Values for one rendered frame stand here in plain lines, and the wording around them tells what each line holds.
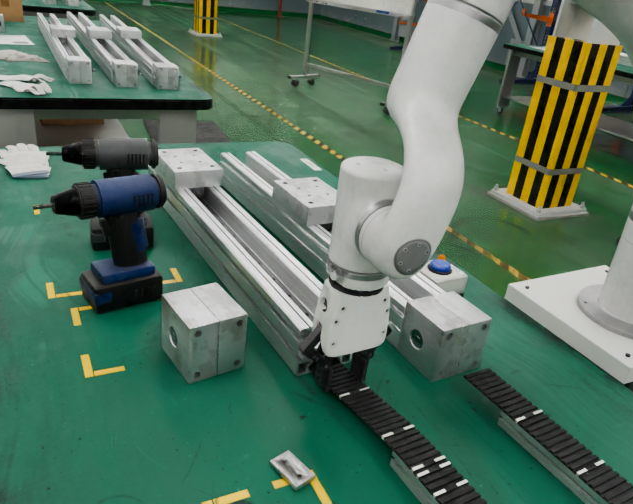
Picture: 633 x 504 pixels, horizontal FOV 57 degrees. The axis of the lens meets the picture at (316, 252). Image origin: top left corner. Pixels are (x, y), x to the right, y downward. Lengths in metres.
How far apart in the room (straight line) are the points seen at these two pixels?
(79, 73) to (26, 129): 0.33
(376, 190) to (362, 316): 0.19
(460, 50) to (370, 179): 0.17
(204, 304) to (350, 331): 0.22
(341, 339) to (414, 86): 0.34
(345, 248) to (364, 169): 0.10
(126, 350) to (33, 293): 0.24
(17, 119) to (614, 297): 2.15
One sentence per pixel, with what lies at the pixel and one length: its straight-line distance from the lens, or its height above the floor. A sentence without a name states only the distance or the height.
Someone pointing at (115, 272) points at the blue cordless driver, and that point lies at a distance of 1.01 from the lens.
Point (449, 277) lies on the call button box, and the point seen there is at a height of 0.84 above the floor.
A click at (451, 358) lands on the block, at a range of 0.94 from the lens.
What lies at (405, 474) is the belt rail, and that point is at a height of 0.79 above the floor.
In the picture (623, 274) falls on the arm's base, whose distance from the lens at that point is 1.17.
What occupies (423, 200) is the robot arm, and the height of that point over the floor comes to 1.12.
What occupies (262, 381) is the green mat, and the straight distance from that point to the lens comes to 0.88.
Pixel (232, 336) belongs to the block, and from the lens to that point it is 0.86.
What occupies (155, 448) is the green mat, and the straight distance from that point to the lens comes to 0.79.
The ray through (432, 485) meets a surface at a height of 0.81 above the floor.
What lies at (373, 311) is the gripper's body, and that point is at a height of 0.93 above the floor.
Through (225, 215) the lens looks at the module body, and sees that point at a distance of 1.26.
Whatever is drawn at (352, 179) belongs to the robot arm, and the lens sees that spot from 0.70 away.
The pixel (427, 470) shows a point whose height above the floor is 0.81.
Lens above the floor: 1.33
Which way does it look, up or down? 26 degrees down
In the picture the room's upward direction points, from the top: 7 degrees clockwise
